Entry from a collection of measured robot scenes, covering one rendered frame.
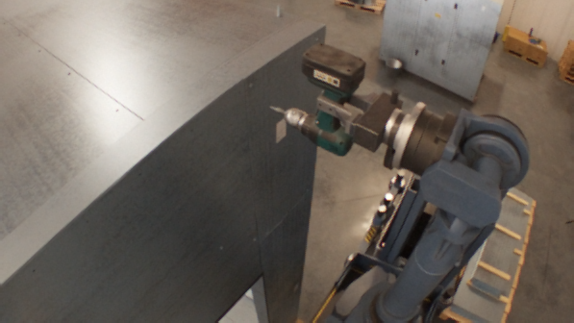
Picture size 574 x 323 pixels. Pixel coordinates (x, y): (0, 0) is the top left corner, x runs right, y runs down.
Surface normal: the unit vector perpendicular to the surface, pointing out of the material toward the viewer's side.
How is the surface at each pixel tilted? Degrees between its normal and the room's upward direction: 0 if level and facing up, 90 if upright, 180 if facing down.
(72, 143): 0
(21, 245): 0
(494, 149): 92
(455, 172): 2
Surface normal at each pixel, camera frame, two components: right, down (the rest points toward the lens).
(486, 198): -0.58, 0.59
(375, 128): 0.01, -0.72
